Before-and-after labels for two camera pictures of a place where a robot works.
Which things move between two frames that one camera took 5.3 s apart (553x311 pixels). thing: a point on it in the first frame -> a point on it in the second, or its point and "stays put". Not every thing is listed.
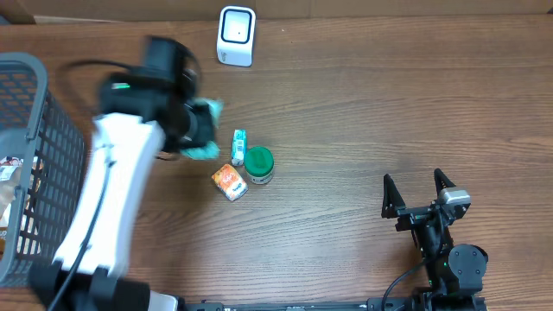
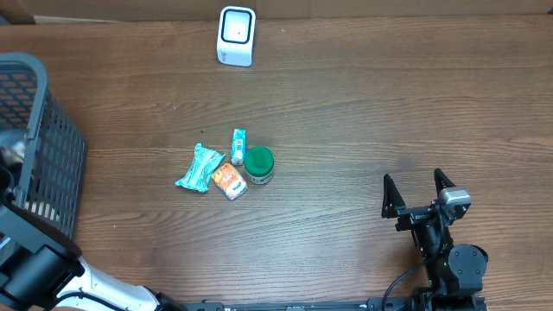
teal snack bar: (211, 149) -> (205, 163)
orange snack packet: (230, 182) stays put
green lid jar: (258, 163) stays put
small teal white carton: (238, 147) stays put
